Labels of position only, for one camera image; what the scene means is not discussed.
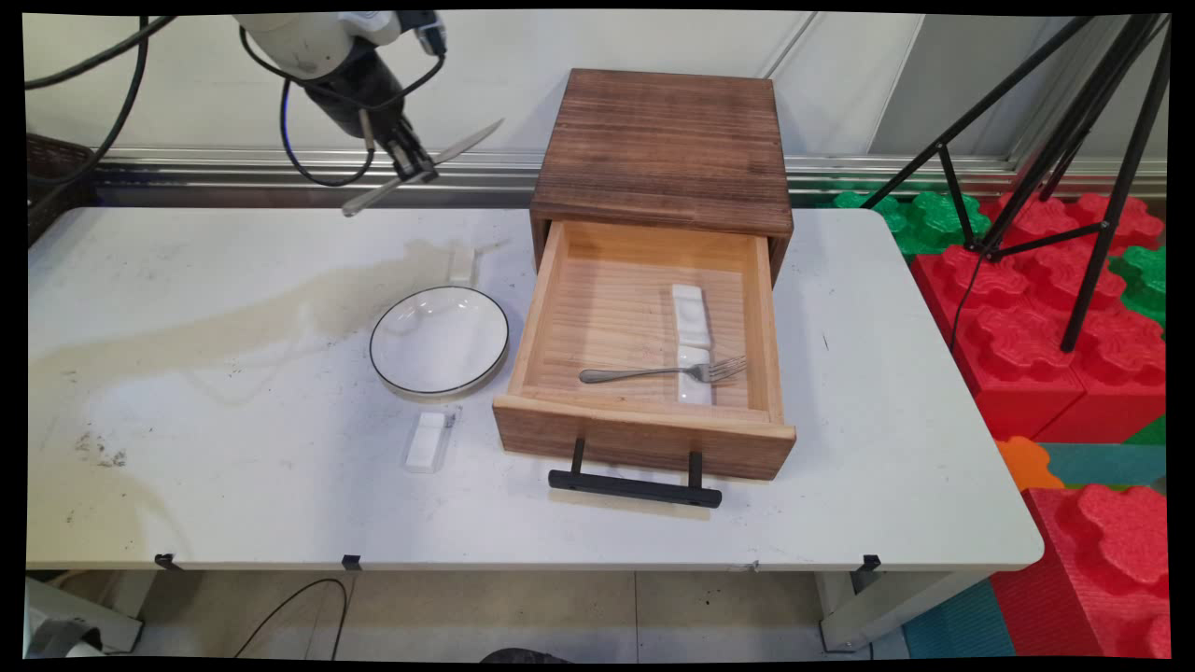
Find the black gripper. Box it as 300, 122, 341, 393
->
306, 45, 438, 184

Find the silver metal table knife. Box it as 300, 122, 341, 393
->
341, 119, 505, 217

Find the white plate with black rim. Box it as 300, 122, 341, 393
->
370, 286, 511, 397

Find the light wooden drawer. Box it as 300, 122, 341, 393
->
492, 219, 797, 482

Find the dark brown wooden cabinet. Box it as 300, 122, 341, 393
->
528, 68, 794, 281

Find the silver metal fork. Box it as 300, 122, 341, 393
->
579, 356, 748, 385

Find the dark woven basket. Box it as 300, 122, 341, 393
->
26, 133, 94, 245

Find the green foam block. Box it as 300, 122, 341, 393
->
834, 191, 992, 258
1109, 245, 1170, 328

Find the large red foam block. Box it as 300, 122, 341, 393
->
910, 245, 1168, 444

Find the white table leg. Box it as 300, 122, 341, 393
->
817, 569, 981, 652

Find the orange foam piece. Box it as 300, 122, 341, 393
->
996, 436, 1065, 493

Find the black tripod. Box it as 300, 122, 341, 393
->
859, 13, 1173, 354

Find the teal foam mat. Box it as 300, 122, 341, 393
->
1041, 443, 1168, 491

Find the thin black camera cable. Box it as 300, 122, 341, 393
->
240, 26, 447, 113

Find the aluminium wall rail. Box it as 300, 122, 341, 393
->
93, 149, 1168, 208

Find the blue gripper cable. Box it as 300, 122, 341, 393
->
279, 79, 376, 189

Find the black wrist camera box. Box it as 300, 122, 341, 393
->
401, 11, 447, 57

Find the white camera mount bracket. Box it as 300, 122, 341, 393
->
338, 11, 412, 48

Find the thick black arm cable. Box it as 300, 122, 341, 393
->
24, 15, 178, 91
37, 15, 152, 211

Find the black drawer handle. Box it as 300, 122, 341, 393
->
548, 437, 724, 510

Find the black floor cable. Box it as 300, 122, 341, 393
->
233, 578, 351, 660

